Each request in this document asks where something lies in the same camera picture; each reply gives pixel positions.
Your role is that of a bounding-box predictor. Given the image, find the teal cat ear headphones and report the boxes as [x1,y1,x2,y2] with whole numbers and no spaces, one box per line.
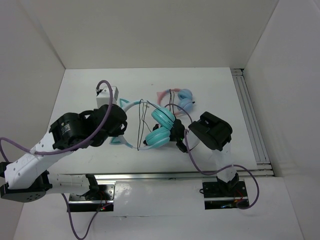
[109,98,176,151]

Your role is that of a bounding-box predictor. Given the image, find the aluminium rail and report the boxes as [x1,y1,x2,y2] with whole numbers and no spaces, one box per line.
[230,68,275,176]
[47,169,275,181]

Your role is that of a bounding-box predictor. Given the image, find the right side aluminium rail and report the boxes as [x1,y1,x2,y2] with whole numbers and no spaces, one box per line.
[230,68,275,176]

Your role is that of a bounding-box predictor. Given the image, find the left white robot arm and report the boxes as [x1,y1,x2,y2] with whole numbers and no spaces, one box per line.
[0,104,128,203]

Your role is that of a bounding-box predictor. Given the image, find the white front cover panel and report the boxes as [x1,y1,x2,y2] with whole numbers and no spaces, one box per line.
[113,180,205,217]

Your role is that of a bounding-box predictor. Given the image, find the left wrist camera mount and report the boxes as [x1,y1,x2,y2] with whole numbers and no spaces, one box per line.
[96,86,119,108]

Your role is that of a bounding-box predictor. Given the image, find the black teal headphone cable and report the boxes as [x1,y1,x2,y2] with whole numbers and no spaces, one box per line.
[136,99,163,152]

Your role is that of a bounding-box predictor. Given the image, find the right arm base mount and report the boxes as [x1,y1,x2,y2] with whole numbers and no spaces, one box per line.
[199,181,250,210]

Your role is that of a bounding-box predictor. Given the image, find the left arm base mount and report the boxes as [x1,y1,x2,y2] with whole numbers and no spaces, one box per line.
[68,181,116,213]

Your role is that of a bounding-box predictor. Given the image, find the front aluminium rail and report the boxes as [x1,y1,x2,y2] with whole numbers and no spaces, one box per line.
[47,169,275,181]

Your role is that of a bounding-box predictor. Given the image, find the pink blue cat headphones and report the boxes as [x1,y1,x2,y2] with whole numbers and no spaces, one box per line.
[156,88,195,117]

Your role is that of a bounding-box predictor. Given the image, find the black pink headphone cable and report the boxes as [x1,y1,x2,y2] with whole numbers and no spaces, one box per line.
[168,89,178,113]

